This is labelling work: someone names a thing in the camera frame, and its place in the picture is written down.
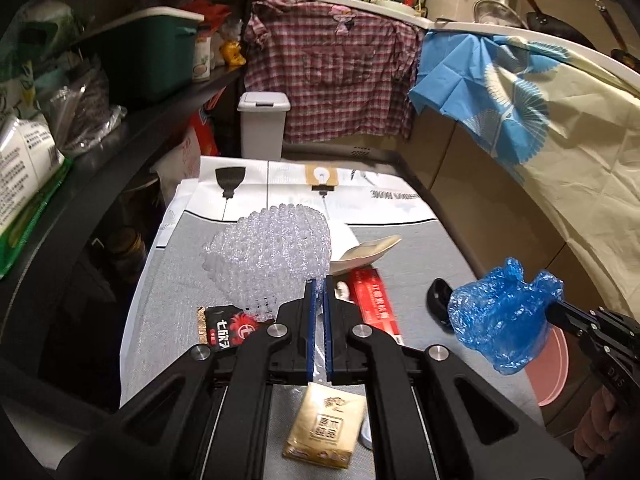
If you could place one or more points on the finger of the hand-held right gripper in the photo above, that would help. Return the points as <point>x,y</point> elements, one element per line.
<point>567,326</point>
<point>575,311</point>

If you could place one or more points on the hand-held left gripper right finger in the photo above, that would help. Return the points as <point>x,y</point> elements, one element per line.
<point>329,330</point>

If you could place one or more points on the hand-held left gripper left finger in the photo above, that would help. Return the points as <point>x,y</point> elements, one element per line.
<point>310,330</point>

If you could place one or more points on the white tissue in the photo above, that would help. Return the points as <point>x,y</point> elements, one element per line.
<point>343,289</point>

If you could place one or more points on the pink plastic basin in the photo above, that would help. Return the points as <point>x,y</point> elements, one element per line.
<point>550,370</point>

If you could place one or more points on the red long carton box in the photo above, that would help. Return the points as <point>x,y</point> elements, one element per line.
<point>372,305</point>

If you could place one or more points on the blue plastic bag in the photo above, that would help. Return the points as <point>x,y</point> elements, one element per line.
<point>500,315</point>

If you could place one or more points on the clear bubble wrap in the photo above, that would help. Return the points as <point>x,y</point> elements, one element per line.
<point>272,255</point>

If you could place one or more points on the small tan packet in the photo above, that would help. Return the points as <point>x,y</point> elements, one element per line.
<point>325,427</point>

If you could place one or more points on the white lidded trash bin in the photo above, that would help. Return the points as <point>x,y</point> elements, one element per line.
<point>262,125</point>

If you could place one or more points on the person's right hand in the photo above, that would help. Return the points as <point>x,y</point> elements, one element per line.
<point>597,425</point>

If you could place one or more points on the white crumpled wrapper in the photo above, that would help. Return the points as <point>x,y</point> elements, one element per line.
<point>362,255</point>

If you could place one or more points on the black red snack packet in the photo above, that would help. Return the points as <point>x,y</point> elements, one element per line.
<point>225,327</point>

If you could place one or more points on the black plastic object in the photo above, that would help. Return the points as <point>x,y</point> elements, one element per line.
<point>437,302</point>

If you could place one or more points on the white printed paper sheet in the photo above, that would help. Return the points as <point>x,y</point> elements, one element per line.
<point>280,190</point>

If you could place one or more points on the blue and cream cloth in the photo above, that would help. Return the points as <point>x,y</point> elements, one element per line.
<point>560,125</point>

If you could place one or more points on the glass jar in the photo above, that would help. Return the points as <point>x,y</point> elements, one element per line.
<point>125,250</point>

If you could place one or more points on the red orange package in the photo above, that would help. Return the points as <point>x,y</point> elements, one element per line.
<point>202,135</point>

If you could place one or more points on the red plaid shirt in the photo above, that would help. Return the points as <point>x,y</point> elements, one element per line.
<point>330,70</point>

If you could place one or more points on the black metal shelf rack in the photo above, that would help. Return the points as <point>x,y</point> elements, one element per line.
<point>150,120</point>

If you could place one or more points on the black wok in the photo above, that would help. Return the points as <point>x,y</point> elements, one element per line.
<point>555,22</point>

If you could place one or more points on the white labelled jar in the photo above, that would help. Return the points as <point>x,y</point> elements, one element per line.
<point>201,60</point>

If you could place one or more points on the metal strainer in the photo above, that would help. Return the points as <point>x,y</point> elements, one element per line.
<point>500,15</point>

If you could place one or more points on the clear bag of dark contents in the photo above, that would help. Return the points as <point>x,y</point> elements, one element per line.
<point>85,110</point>

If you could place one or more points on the green storage box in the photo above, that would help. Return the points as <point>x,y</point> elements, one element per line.
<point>150,55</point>

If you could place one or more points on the green white food bag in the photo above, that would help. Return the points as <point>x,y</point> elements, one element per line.
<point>25,180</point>

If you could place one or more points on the red plastic bag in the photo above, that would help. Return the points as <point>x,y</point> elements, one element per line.
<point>207,12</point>

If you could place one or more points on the white plastic bag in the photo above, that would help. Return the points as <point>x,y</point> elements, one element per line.
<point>45,30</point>

